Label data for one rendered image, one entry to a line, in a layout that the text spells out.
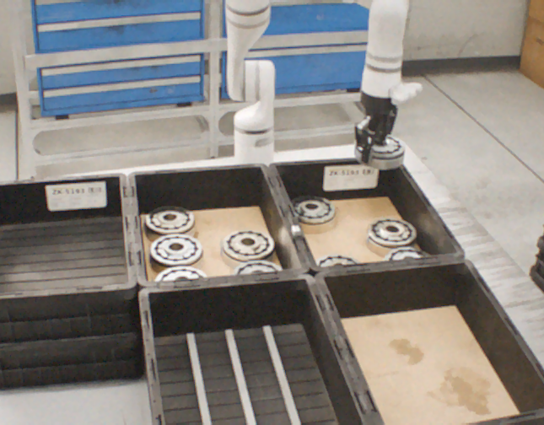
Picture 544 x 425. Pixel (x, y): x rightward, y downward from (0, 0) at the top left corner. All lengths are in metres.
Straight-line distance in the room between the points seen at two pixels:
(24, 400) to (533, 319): 1.06
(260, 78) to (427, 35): 3.11
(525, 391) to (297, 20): 2.44
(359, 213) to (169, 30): 1.79
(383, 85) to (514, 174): 2.37
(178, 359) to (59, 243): 0.43
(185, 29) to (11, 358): 2.15
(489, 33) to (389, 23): 3.56
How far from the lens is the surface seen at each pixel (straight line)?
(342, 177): 1.72
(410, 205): 1.66
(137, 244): 1.41
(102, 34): 3.27
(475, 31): 4.92
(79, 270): 1.54
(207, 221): 1.66
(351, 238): 1.63
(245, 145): 1.79
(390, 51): 1.48
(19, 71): 3.29
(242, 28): 1.60
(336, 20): 3.50
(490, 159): 3.91
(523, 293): 1.79
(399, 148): 1.62
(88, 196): 1.65
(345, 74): 3.62
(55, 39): 3.26
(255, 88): 1.72
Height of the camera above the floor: 1.73
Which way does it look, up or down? 32 degrees down
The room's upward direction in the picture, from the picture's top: 3 degrees clockwise
